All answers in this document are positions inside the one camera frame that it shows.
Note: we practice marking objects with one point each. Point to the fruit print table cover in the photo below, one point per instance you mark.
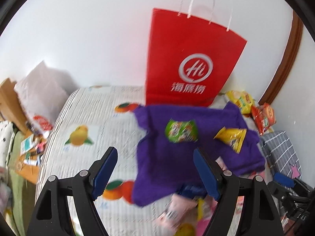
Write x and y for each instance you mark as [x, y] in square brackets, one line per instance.
[73, 162]

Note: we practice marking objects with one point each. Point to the yellow green snack packet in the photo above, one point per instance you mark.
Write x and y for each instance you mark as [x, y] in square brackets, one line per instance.
[186, 229]

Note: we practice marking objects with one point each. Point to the red paper bag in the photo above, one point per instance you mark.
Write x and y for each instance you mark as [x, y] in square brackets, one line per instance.
[192, 41]

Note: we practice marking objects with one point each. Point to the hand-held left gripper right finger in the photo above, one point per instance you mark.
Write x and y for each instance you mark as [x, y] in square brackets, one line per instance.
[205, 174]

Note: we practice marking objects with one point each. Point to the pale pink snack packet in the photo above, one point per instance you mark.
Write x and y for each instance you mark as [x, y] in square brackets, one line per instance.
[173, 209]

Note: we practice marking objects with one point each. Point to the red orange chips bag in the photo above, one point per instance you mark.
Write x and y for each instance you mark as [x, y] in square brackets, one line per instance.
[264, 118]

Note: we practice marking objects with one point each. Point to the brown wooden door frame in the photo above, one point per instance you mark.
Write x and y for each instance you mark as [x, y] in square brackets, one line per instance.
[288, 61]

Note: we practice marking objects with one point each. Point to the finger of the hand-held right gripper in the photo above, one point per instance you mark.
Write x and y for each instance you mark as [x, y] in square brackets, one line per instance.
[284, 180]
[283, 193]

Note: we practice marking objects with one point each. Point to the grey plaid cloth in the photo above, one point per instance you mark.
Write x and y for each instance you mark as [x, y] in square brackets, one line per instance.
[280, 150]

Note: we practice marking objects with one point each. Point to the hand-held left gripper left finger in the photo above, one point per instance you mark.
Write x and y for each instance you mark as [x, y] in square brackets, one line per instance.
[105, 173]

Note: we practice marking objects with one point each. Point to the pile of paper clutter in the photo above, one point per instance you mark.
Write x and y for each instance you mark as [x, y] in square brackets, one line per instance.
[32, 150]

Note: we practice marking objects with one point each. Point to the yellow chips bag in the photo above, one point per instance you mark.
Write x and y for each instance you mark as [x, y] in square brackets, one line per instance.
[240, 100]

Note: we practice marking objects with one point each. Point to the purple towel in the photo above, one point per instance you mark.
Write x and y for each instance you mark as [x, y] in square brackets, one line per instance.
[160, 167]

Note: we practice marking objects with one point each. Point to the green cloth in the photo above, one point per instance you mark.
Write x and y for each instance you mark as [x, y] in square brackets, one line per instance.
[19, 201]

